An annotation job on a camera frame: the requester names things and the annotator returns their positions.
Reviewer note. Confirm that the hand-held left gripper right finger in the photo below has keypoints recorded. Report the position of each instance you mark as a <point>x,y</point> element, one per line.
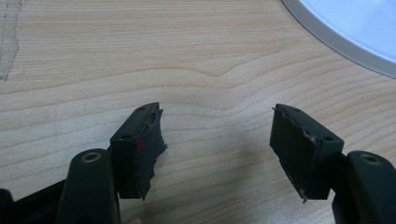
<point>311,161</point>

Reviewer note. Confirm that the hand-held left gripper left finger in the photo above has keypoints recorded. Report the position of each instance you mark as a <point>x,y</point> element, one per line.
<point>127,161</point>

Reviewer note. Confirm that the white round plate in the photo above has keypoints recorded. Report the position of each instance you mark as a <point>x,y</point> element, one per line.
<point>351,28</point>

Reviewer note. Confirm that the clear tape strip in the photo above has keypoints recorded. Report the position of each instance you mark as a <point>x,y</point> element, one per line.
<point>8,37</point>

